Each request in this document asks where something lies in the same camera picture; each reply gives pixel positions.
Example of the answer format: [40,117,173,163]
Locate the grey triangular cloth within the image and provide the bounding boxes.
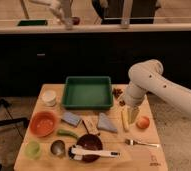
[97,113,118,133]

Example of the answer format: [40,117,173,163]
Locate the red apple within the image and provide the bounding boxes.
[136,116,150,129]

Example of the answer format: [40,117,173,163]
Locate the metal round scoop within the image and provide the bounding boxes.
[50,140,65,157]

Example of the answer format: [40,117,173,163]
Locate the silver fork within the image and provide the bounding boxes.
[125,139,160,148]

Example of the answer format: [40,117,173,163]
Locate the dried red chili bunch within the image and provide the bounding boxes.
[112,88,125,106]

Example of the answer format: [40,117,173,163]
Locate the red orange bowl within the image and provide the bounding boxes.
[30,111,57,137]

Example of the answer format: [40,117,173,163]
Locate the light green cup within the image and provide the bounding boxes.
[25,141,41,159]

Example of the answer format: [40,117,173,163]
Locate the dark brown bowl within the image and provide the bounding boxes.
[77,134,103,163]

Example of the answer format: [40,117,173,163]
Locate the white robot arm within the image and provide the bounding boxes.
[122,59,191,118]

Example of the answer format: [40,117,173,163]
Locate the green chili pepper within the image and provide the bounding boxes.
[57,129,79,139]

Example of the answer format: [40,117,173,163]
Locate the white small cup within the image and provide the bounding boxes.
[42,90,56,107]

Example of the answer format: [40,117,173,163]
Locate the blue grey sponge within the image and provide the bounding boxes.
[62,112,81,127]

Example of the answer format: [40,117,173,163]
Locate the green plastic tray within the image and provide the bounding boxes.
[61,76,113,110]

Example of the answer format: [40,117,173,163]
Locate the wooden whiteboard eraser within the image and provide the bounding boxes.
[83,119,99,135]

